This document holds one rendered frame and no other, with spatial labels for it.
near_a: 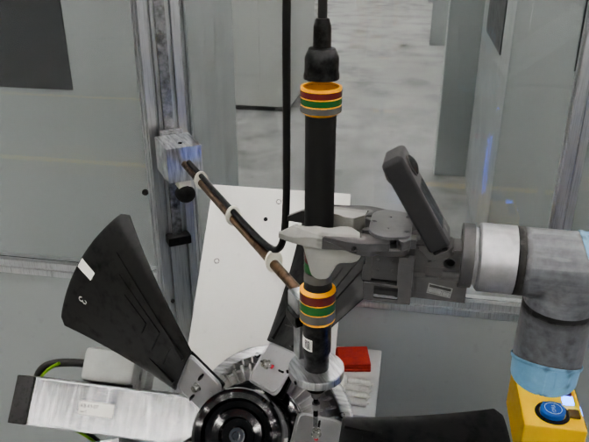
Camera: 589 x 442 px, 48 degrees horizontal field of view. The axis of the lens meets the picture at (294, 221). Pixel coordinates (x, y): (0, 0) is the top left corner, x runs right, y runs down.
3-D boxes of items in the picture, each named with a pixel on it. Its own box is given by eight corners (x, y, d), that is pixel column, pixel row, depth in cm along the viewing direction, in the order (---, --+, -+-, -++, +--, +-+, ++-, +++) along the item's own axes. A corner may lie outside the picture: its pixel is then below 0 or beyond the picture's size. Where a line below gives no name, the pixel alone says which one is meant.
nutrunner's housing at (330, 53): (295, 384, 85) (295, 17, 66) (322, 376, 86) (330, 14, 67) (308, 402, 82) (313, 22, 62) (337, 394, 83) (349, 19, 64)
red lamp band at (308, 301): (293, 293, 79) (293, 284, 79) (325, 285, 81) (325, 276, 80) (308, 310, 76) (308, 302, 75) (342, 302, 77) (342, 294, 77)
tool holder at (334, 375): (273, 357, 86) (272, 292, 82) (321, 344, 89) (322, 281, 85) (302, 398, 79) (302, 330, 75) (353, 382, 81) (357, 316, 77)
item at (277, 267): (181, 168, 127) (180, 161, 126) (188, 167, 127) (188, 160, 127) (299, 303, 82) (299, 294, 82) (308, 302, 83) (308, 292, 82)
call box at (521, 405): (504, 408, 125) (512, 363, 121) (559, 415, 124) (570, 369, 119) (514, 471, 111) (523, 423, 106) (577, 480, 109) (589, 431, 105)
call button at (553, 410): (537, 406, 111) (538, 397, 110) (562, 409, 111) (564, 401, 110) (541, 422, 108) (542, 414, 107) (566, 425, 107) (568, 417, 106)
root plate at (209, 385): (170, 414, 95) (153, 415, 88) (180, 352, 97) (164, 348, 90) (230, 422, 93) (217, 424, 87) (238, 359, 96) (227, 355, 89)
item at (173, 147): (156, 170, 136) (152, 131, 132) (188, 166, 138) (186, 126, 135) (168, 188, 127) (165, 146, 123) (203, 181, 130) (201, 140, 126)
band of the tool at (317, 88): (293, 110, 70) (293, 83, 69) (329, 106, 71) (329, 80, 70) (311, 121, 66) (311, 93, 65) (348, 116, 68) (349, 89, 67)
